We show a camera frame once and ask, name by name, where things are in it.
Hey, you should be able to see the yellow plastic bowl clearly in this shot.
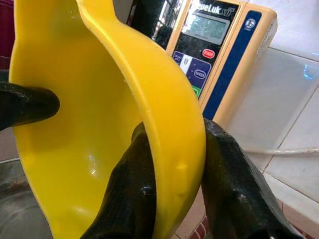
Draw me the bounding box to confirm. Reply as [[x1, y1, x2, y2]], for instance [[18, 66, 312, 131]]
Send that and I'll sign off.
[[8, 0, 207, 239]]

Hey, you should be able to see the white tap hose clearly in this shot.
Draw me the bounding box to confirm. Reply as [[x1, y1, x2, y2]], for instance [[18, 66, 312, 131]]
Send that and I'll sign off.
[[245, 146, 319, 157]]

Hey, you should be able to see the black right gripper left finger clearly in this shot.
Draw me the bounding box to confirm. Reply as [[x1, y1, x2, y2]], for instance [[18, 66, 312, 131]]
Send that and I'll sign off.
[[80, 121, 158, 239]]

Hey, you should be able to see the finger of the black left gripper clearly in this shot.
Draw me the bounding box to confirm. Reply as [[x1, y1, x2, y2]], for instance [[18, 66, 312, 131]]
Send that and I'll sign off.
[[0, 82, 61, 132]]

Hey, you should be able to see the maroon plastic container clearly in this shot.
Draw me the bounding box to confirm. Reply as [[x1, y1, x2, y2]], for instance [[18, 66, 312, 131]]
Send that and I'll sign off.
[[0, 0, 17, 74]]

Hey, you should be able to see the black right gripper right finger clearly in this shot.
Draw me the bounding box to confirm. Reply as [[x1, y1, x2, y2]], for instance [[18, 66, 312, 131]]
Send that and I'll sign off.
[[201, 118, 304, 239]]

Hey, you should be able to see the round steel bowl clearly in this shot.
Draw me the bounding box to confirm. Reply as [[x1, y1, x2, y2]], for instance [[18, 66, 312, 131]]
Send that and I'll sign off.
[[0, 157, 55, 239]]

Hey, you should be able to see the cream black water ionizer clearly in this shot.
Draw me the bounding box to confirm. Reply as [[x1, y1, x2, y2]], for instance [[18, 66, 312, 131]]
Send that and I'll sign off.
[[129, 0, 279, 120]]

